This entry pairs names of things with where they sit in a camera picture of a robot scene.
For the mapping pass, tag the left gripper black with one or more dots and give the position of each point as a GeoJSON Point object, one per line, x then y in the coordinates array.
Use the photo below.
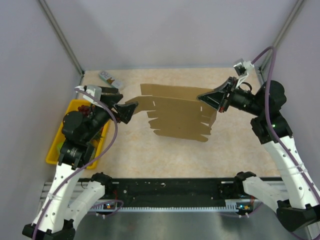
{"type": "Point", "coordinates": [125, 110]}

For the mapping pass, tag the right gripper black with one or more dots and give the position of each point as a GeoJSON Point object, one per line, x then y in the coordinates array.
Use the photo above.
{"type": "Point", "coordinates": [214, 97]}

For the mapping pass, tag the brown cardboard paper box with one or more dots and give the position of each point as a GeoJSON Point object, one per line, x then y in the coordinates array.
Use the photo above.
{"type": "Point", "coordinates": [175, 111]}

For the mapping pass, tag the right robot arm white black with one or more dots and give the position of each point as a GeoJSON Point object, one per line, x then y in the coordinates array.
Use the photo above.
{"type": "Point", "coordinates": [299, 207]}

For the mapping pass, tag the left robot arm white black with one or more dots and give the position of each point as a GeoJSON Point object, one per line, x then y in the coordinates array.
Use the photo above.
{"type": "Point", "coordinates": [59, 216]}

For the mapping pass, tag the teal white snack box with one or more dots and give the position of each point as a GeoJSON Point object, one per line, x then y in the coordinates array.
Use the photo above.
{"type": "Point", "coordinates": [110, 80]}

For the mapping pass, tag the purple toy grapes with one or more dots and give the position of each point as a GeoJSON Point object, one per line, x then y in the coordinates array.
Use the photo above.
{"type": "Point", "coordinates": [86, 110]}

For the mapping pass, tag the green toy pear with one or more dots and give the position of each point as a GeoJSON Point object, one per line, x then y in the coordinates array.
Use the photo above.
{"type": "Point", "coordinates": [59, 147]}

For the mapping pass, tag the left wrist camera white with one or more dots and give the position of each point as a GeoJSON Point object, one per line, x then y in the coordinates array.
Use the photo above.
{"type": "Point", "coordinates": [90, 93]}

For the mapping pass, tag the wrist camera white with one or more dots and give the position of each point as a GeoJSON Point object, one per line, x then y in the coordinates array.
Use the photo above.
{"type": "Point", "coordinates": [90, 93]}
{"type": "Point", "coordinates": [242, 68]}

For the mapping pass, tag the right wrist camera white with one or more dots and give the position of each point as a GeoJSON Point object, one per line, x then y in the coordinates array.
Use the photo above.
{"type": "Point", "coordinates": [242, 68]}

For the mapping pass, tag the right frame post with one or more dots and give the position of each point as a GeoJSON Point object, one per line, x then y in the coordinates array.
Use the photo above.
{"type": "Point", "coordinates": [290, 20]}

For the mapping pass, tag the frame post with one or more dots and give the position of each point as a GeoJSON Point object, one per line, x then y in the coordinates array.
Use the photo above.
{"type": "Point", "coordinates": [60, 36]}
{"type": "Point", "coordinates": [290, 20]}

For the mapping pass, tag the left frame post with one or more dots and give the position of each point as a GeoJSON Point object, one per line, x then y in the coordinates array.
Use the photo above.
{"type": "Point", "coordinates": [60, 36]}

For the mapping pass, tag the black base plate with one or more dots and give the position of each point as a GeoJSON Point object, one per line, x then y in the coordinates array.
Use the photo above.
{"type": "Point", "coordinates": [174, 192]}

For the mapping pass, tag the grey cable duct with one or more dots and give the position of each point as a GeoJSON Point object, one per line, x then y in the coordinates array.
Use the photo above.
{"type": "Point", "coordinates": [229, 207]}

